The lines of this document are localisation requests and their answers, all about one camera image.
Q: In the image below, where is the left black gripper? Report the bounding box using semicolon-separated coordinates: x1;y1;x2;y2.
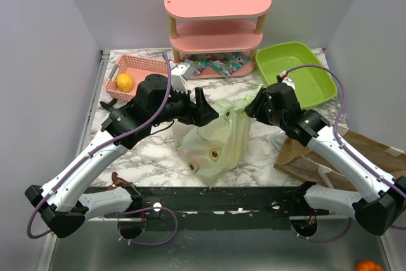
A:
150;84;219;127

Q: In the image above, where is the avocado print plastic bag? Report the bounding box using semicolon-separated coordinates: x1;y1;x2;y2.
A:
172;84;265;187

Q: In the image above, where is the brown paper bag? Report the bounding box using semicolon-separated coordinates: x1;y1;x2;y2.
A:
274;124;405;191

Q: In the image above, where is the cherry mint candy packet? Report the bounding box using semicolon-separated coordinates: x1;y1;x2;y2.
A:
180;54;209;77

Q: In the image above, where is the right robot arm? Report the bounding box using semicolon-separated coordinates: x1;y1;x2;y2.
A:
244;83;405;236

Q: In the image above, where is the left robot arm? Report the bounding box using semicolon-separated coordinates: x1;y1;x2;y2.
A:
25;74;219;238

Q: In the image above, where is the clear plastic container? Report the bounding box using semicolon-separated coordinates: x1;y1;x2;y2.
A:
270;133;287;150

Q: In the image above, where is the pink perforated basket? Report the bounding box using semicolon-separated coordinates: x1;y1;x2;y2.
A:
104;55;167;102

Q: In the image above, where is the pink three-tier shelf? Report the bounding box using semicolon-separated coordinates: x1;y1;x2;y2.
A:
164;0;272;77

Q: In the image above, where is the yellow lemon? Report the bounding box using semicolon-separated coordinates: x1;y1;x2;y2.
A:
115;73;134;93

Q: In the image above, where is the orange pumpkin toy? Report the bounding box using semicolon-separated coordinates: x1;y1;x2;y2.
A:
355;260;384;271

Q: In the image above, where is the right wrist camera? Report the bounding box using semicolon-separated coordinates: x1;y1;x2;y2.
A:
277;71;296;90

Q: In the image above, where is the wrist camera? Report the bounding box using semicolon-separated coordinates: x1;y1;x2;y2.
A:
277;71;296;90
169;60;195;93

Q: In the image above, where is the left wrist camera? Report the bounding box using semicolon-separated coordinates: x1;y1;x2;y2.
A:
169;60;195;93

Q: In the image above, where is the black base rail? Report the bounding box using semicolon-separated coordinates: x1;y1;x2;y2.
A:
106;187;328;235

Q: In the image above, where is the black T-handle tool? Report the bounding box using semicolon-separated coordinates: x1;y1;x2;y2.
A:
99;98;117;111

